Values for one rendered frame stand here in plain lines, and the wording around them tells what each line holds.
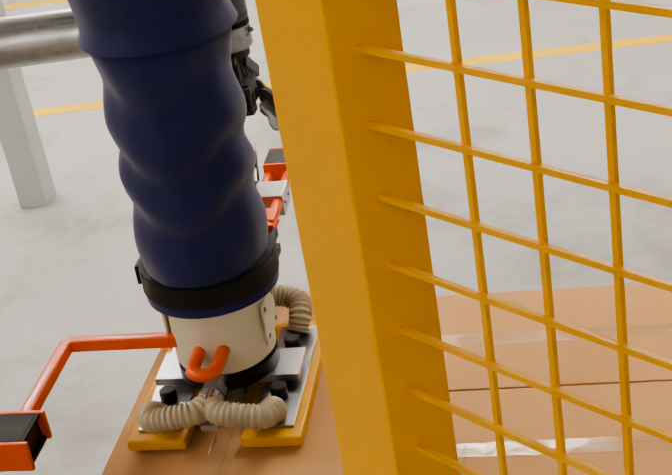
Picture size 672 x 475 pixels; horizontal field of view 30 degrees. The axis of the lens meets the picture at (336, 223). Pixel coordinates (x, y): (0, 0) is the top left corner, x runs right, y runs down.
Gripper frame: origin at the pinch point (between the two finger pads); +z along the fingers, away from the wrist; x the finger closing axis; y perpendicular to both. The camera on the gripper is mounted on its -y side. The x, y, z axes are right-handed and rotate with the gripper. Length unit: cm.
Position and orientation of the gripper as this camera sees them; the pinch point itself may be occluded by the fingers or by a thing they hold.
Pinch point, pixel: (251, 143)
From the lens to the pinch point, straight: 240.3
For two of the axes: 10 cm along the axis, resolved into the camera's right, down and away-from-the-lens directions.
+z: 1.5, 8.8, 4.6
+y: -1.4, 4.8, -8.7
